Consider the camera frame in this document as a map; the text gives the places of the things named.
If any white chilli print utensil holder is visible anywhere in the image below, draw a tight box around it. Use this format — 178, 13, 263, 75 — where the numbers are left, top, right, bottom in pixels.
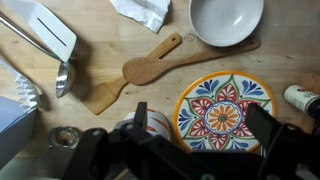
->
114, 108, 173, 141

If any white pasta server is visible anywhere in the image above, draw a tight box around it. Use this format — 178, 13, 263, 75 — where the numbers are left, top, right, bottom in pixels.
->
0, 58, 41, 111

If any small round metal dish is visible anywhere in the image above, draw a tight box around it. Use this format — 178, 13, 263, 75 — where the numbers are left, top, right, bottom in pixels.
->
47, 125, 83, 150

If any crumpled white napkin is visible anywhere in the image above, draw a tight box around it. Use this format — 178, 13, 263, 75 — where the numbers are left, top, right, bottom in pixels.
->
109, 0, 172, 34

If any wooden spoon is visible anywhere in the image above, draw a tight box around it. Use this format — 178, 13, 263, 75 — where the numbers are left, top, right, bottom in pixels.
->
121, 36, 262, 86

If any white ceramic bowl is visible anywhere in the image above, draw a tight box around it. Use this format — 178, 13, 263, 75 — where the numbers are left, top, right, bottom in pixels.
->
188, 0, 265, 48

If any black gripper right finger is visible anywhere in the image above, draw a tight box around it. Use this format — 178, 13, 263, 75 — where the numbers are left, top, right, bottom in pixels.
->
245, 102, 284, 148

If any small white label bottle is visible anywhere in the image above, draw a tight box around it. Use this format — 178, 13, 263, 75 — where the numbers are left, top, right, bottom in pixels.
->
282, 84, 320, 122

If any wooden flat spatula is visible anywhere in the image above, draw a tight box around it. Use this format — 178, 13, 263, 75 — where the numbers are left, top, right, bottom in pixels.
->
80, 31, 183, 116

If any silver serving spoon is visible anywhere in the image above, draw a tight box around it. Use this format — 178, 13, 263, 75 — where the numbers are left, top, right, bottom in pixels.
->
0, 12, 77, 99

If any blue tissue box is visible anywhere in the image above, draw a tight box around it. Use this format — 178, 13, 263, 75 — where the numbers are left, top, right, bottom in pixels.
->
0, 96, 38, 170

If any colourful floral painted plate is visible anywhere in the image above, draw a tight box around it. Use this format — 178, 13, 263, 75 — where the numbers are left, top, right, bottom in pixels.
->
172, 70, 277, 154

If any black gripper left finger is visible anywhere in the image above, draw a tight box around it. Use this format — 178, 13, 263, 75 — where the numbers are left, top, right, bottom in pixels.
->
133, 101, 149, 130

